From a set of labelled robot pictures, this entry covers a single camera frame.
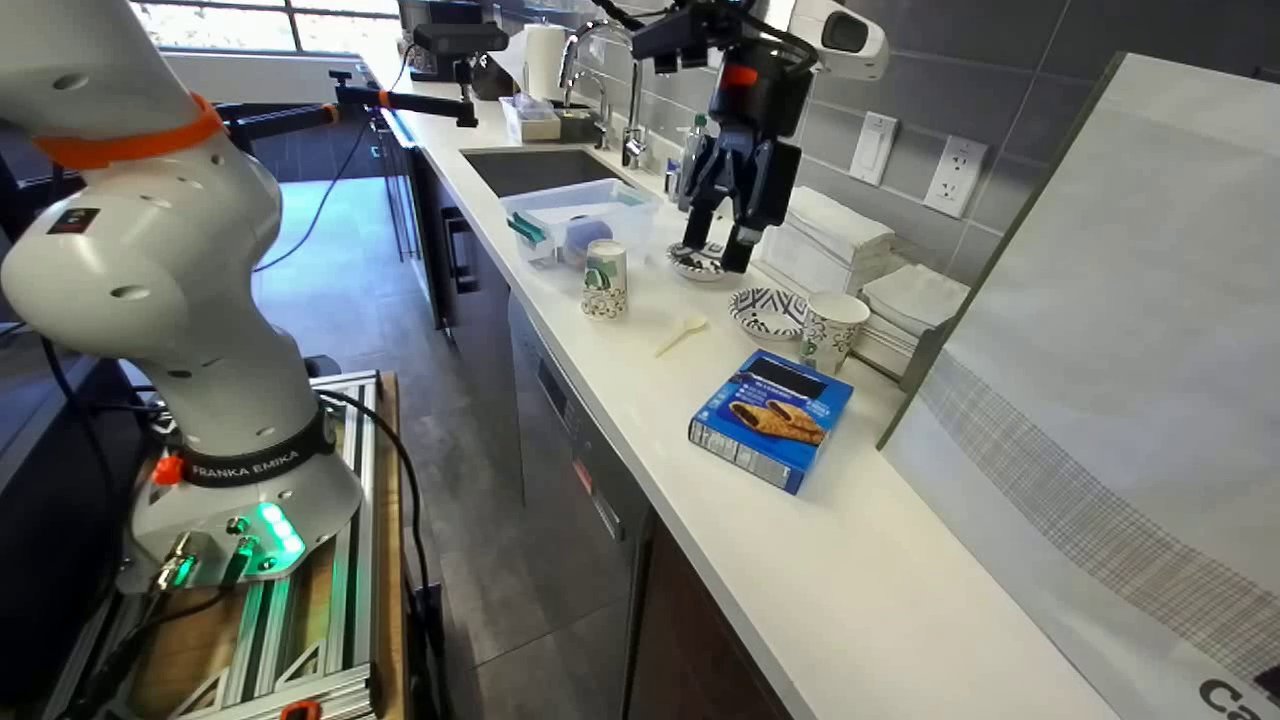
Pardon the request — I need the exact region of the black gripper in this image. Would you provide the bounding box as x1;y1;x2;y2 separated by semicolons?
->
675;38;814;275

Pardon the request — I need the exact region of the white plastic spoon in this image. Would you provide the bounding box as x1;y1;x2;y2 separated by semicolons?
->
654;316;707;357

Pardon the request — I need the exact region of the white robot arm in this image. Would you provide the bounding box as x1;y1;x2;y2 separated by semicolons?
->
0;0;366;584

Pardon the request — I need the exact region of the blue patterned bowl near bin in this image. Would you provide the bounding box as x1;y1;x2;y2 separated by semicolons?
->
668;243;727;283

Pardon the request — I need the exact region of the blue patterned bowl near cup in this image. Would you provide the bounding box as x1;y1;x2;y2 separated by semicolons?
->
734;288;808;345

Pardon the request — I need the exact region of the green white paper cup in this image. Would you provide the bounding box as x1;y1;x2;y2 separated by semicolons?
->
585;241;628;319

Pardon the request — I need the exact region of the patterned paper cup by bag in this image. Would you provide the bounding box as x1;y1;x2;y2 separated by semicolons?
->
804;290;870;373

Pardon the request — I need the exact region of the clear plastic bin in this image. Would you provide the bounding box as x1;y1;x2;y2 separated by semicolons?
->
504;180;659;267

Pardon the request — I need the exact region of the blue snack box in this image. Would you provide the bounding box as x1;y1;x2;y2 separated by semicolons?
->
687;352;858;497

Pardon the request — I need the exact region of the metal napkin holder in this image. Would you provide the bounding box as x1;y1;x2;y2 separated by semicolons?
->
858;262;969;376

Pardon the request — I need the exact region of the kitchen sink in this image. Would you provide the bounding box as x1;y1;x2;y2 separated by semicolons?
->
467;147;612;195

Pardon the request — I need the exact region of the paper towel roll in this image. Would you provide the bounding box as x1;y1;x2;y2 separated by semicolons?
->
524;24;566;101

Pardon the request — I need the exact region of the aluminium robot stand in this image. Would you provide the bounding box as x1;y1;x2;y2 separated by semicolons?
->
38;369;411;720

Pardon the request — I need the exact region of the white wall outlet left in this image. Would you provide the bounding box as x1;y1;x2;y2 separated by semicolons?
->
849;112;898;184

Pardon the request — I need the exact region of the white wall outlet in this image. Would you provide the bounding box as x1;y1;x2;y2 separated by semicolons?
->
924;137;988;214
849;112;898;184

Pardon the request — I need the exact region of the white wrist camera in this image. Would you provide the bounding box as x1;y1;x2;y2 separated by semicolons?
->
788;0;889;81

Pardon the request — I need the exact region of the white wall outlet right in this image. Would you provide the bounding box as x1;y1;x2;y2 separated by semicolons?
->
924;137;988;214

